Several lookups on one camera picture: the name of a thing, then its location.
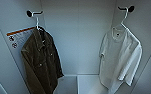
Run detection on white wardrobe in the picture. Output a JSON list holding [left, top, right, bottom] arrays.
[[0, 0, 151, 94]]

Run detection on dark olive jacket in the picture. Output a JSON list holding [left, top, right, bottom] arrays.
[[20, 28, 66, 94]]

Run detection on white wardrobe shelf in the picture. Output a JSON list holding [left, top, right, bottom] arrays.
[[76, 73, 109, 94]]

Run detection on white shirt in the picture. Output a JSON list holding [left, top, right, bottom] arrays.
[[97, 26, 144, 94]]

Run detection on white sign orange strip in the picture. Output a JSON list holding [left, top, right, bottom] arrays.
[[6, 26, 36, 50]]

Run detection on black wall hook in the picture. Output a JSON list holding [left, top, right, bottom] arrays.
[[117, 4, 136, 14], [25, 9, 44, 19]]

